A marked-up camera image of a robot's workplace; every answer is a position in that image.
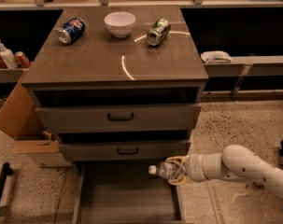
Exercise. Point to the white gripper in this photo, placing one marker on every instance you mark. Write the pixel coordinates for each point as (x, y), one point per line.
(195, 168)

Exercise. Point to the clear plastic water bottle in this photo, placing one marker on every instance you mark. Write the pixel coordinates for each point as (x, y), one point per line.
(166, 170)

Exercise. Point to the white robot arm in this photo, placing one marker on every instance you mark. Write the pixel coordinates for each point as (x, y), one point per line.
(233, 163)

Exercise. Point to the grey middle drawer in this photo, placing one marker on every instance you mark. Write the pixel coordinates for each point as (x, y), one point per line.
(115, 151)

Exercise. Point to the grey top drawer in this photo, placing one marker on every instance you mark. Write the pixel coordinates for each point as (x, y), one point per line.
(119, 118)

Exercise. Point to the grey open bottom drawer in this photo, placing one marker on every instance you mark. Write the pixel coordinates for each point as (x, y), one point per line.
(124, 192)

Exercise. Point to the grey drawer cabinet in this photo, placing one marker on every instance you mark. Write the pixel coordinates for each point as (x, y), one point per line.
(100, 69)

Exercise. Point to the white pump bottle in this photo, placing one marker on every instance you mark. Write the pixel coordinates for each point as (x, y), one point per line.
(8, 57)

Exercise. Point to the folded white cloth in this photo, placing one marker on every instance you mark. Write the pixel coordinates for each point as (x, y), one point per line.
(216, 56)

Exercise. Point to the grey right shelf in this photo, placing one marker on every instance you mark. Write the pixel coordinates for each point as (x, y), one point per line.
(247, 66)

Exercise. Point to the grey shelf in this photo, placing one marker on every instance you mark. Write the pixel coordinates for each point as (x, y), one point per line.
(247, 66)
(11, 75)

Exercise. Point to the green soda can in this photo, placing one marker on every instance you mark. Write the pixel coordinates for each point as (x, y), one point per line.
(158, 32)

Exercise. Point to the white ceramic bowl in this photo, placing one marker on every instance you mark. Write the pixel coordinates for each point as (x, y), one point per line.
(120, 24)

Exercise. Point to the cardboard box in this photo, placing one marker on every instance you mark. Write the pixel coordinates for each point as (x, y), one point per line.
(19, 121)

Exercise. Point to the blue pepsi can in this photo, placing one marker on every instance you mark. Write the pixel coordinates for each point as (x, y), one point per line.
(71, 30)

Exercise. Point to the red soda can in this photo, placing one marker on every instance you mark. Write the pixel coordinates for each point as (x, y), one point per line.
(22, 59)

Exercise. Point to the grey left shelf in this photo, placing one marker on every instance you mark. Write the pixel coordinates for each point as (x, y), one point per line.
(11, 75)

